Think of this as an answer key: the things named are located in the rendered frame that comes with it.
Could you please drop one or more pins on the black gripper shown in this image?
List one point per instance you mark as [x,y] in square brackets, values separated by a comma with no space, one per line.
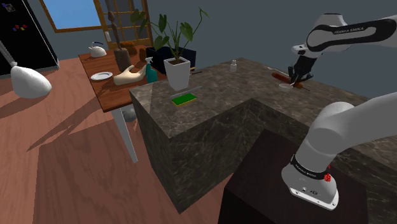
[304,65]

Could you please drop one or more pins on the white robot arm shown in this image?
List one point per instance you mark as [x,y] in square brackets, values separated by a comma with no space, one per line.
[336,127]

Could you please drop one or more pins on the thin silver spoon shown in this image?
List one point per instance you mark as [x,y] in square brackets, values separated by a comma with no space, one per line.
[277,71]

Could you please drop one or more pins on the small white bowl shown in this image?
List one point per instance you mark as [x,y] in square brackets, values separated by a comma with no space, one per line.
[285,87]

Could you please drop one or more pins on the small white bottle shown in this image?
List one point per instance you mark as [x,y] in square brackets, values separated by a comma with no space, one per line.
[233,66]

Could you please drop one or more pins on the green yellow sponge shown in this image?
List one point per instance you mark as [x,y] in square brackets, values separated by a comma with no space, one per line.
[184,99]

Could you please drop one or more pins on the green plant in white pot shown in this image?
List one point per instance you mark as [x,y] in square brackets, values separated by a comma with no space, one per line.
[177,73]

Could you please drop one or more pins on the dark robot stand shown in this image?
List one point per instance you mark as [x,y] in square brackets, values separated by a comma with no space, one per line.
[257,186]

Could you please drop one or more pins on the black box appliance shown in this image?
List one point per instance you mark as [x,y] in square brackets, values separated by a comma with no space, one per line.
[158,57]

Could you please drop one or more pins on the teal spray bottle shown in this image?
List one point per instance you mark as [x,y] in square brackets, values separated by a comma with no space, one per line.
[151,74]

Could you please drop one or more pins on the brown bread loaf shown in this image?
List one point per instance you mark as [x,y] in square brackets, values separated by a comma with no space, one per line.
[130,48]

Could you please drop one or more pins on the beige hand sculpture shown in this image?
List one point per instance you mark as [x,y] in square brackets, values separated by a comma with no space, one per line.
[127,77]

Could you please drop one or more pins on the grey round object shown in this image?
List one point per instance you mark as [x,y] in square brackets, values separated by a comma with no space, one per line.
[129,114]

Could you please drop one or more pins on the tall brown wooden statue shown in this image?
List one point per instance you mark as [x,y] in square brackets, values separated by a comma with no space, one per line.
[122,59]

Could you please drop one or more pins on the wooden glass pane door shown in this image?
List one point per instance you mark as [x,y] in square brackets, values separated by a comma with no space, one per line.
[124,21]

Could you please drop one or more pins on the wooden table with white legs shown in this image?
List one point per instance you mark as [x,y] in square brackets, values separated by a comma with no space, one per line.
[108,93]

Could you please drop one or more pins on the white plate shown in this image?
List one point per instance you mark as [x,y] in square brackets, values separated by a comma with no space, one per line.
[101,75]

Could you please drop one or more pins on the white kettle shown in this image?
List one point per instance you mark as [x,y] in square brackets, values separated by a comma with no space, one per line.
[97,51]

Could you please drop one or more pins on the wood framed window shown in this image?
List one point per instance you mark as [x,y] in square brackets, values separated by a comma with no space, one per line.
[71,14]

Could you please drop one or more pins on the white teardrop-shaped object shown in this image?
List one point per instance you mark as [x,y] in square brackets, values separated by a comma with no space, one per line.
[29,82]

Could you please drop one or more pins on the black refrigerator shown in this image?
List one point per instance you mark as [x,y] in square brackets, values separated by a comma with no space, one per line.
[21,37]

